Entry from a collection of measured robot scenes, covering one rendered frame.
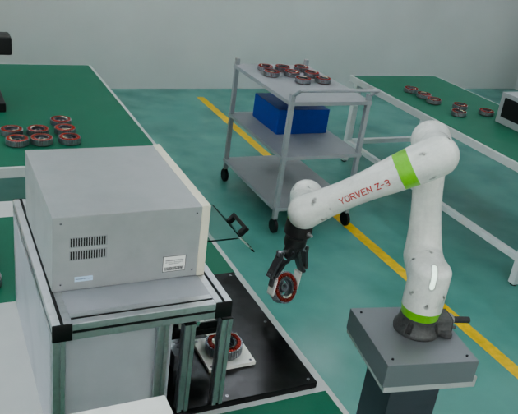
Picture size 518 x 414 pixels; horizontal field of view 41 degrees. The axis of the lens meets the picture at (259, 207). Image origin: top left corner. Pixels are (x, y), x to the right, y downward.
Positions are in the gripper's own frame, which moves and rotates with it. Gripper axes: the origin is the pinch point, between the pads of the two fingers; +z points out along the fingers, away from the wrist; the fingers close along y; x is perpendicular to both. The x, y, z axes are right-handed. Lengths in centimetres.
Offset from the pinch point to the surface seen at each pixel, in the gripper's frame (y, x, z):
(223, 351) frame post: -52, -28, -9
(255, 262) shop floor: 114, 117, 80
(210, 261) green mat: -2.3, 35.8, 9.3
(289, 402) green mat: -32, -39, 8
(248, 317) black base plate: -16.5, -2.2, 6.7
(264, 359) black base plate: -27.2, -21.6, 6.7
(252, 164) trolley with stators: 185, 206, 60
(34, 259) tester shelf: -87, 13, -22
